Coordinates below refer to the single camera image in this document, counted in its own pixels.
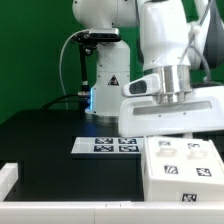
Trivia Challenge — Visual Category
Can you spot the white marker base sheet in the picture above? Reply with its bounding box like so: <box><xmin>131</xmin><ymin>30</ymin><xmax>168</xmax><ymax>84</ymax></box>
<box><xmin>71</xmin><ymin>137</ymin><xmax>143</xmax><ymax>154</ymax></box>

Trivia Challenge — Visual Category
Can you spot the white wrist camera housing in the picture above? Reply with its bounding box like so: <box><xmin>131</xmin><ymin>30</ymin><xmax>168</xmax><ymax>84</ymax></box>
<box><xmin>122</xmin><ymin>73</ymin><xmax>161</xmax><ymax>97</ymax></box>

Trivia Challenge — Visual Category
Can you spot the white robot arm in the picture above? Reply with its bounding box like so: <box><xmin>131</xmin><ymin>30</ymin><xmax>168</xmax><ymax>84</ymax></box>
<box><xmin>72</xmin><ymin>0</ymin><xmax>224</xmax><ymax>137</ymax></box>

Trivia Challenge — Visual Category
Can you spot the white cabinet body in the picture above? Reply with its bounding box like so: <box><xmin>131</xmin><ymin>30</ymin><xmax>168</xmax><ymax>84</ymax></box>
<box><xmin>141</xmin><ymin>137</ymin><xmax>224</xmax><ymax>202</ymax></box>

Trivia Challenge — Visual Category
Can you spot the white left fence block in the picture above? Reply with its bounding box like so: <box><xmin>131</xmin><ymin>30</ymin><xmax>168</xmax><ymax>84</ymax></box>
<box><xmin>0</xmin><ymin>163</ymin><xmax>18</xmax><ymax>202</ymax></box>

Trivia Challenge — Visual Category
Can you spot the black cable on table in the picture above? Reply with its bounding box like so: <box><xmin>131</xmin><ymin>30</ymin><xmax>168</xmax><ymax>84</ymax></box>
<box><xmin>39</xmin><ymin>93</ymin><xmax>84</xmax><ymax>111</ymax></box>

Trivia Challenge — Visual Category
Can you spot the black camera stand pole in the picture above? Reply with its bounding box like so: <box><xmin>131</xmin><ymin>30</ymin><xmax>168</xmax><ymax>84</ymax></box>
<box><xmin>79</xmin><ymin>44</ymin><xmax>90</xmax><ymax>110</ymax></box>

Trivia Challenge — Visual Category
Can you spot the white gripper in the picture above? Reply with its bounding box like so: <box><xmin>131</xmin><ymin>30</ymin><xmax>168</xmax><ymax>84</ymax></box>
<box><xmin>118</xmin><ymin>97</ymin><xmax>224</xmax><ymax>137</ymax></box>

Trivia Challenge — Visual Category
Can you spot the white front fence rail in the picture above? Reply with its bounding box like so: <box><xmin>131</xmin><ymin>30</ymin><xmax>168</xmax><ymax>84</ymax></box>
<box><xmin>0</xmin><ymin>202</ymin><xmax>224</xmax><ymax>224</ymax></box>

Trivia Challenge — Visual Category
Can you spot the grey camera cable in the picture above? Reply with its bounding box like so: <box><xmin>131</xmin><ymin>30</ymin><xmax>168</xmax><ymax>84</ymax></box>
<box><xmin>58</xmin><ymin>29</ymin><xmax>90</xmax><ymax>98</ymax></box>

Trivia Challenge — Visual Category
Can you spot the black camera on stand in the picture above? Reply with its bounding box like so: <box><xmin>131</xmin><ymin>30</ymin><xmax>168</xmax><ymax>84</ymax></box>
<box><xmin>72</xmin><ymin>28</ymin><xmax>121</xmax><ymax>43</ymax></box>

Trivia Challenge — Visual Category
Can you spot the white door panel with peg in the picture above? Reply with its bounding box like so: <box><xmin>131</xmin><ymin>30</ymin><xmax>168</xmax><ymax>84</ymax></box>
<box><xmin>143</xmin><ymin>137</ymin><xmax>185</xmax><ymax>182</ymax></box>

